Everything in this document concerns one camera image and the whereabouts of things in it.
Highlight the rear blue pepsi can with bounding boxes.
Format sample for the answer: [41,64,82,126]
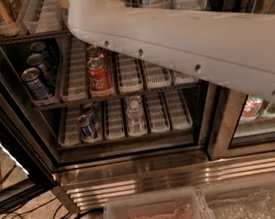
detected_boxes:
[30,41,59,68]

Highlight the left clear plastic bin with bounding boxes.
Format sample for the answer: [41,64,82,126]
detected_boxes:
[103,187,215,219]

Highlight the orange can right compartment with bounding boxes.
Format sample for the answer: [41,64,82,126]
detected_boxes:
[241,96,264,122]

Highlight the right clear plastic bin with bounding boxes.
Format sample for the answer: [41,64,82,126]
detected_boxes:
[201,173,275,219]

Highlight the middle red coca-cola can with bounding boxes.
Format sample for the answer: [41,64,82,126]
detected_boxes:
[85,45,106,60]

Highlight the front blue can bottom shelf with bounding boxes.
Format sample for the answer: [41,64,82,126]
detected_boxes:
[78,115,96,140]

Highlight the right fridge glass door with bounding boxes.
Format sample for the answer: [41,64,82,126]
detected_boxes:
[207,0,275,159]

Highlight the rear blue can bottom shelf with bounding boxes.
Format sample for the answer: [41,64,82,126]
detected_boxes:
[82,102,100,130]

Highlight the front red coca-cola can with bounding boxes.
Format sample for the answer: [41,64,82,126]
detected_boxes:
[86,57,110,92]

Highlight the open fridge glass door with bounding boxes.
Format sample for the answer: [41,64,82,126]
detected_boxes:
[0,25,59,217]

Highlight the middle blue pepsi can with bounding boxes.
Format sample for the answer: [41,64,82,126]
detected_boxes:
[26,53,56,90]

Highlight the clear plastic bin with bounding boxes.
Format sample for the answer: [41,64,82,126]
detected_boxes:
[103,187,215,219]
[201,173,275,219]

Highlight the clear water bottle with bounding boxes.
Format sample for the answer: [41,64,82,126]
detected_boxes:
[126,97,145,134]

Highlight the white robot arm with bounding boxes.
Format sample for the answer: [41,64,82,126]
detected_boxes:
[58,0,275,103]

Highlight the blue pepsi can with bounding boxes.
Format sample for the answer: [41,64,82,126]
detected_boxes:
[30,41,59,68]
[21,67,53,101]
[26,53,56,90]

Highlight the red coca-cola can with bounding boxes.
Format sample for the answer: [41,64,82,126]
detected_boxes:
[86,57,110,92]
[85,45,106,60]

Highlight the front blue pepsi can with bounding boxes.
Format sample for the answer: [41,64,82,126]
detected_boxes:
[21,67,53,101]

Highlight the stainless steel fridge base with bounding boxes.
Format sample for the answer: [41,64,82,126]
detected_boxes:
[51,150,275,213]

